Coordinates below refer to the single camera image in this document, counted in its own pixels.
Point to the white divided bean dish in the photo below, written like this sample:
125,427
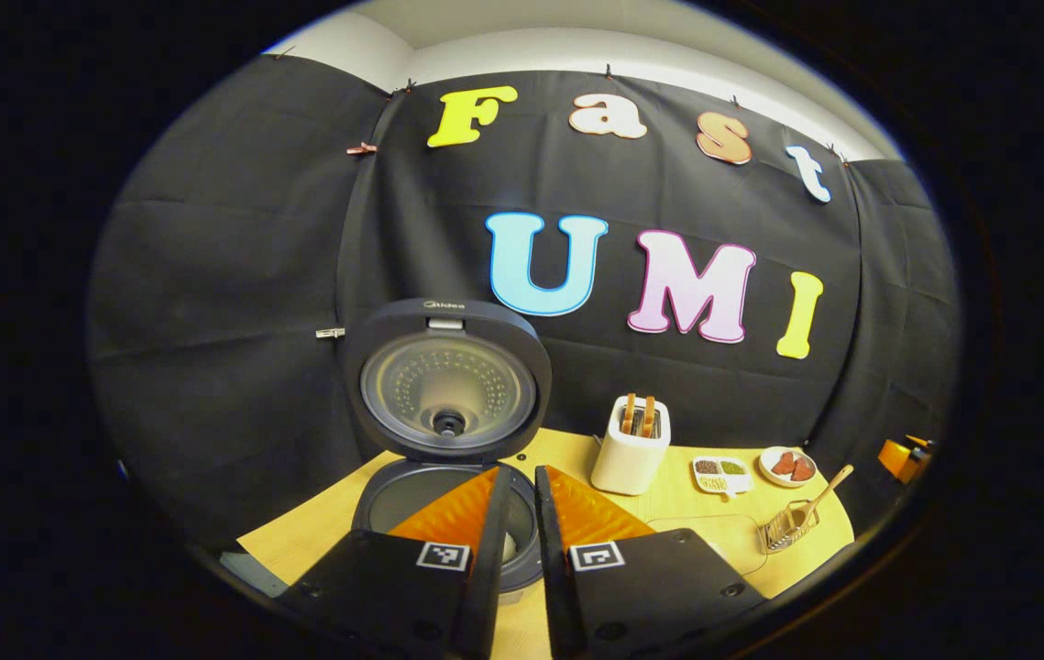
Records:
721,475

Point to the silver metal clip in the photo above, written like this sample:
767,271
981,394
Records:
331,333

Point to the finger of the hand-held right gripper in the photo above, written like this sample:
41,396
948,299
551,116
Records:
895,458

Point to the toast bread slice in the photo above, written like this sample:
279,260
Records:
649,417
629,414

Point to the clear plastic rice box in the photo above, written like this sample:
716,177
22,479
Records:
732,541

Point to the wooden spoon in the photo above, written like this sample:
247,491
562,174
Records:
829,490

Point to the white round plate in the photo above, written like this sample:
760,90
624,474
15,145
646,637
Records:
764,467

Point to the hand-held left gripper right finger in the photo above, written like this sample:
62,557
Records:
554,587

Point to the pink clothes peg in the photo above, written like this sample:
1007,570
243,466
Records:
361,148

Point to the black backdrop cloth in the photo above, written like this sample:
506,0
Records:
237,275

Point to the dark grey rice cooker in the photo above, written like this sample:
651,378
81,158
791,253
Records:
448,394

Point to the white toaster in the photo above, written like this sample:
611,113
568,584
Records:
622,463

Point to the red meat piece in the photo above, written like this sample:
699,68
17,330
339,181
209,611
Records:
803,469
783,463

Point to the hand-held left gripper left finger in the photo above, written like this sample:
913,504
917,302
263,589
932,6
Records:
485,587

